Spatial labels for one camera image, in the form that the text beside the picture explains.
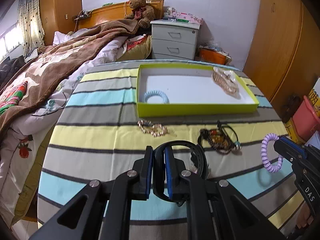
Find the lime green shallow box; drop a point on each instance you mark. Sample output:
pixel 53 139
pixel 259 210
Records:
pixel 181 89

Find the pink plastic bucket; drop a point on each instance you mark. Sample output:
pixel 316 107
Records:
pixel 306 120

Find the striped table cloth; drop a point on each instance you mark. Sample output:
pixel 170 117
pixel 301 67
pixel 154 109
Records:
pixel 97 137

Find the large wooden wardrobe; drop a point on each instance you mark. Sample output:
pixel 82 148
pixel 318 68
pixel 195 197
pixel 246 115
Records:
pixel 283 60

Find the orange storage bin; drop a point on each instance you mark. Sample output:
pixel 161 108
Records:
pixel 212 56

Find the dark chair with clothes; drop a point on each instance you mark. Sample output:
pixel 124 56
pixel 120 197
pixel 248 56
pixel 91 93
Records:
pixel 9 68

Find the gold beaded hair pin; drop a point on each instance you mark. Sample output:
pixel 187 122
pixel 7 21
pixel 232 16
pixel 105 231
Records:
pixel 154 129

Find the black wristband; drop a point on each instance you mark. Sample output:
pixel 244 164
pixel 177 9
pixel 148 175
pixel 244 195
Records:
pixel 167 169

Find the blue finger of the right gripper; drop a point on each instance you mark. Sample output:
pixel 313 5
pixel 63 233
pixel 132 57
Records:
pixel 292 148
pixel 278 148

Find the red green striped cushion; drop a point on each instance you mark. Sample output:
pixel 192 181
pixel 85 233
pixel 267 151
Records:
pixel 14 96

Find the wooden bed headboard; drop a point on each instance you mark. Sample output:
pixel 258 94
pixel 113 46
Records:
pixel 115 12

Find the yellow pillow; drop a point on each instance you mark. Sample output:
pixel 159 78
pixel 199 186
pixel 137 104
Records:
pixel 139 51

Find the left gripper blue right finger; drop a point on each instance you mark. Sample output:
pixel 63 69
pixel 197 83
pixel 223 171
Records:
pixel 215 210

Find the grey bedside drawer cabinet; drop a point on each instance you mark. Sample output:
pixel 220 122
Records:
pixel 174 40

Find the pink floral box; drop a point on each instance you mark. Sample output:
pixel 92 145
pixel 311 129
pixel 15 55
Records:
pixel 190 18

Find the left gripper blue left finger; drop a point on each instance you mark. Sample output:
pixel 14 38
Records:
pixel 101 210

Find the black elastic hair tie charm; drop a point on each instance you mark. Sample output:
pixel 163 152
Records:
pixel 230 136

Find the person's right hand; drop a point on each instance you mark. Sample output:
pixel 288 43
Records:
pixel 304 218

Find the dotted window curtain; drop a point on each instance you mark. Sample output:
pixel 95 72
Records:
pixel 30 24

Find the brown teddy bear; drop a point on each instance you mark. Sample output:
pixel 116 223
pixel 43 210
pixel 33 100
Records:
pixel 142 12

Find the brown fleece blanket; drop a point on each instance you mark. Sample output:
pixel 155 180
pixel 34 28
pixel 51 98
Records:
pixel 56 63

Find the tall wooden corner cabinet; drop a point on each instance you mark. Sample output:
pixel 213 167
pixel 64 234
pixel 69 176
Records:
pixel 57 15

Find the clear pearl hair claw clip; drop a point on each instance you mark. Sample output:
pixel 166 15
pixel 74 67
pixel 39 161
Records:
pixel 226 80

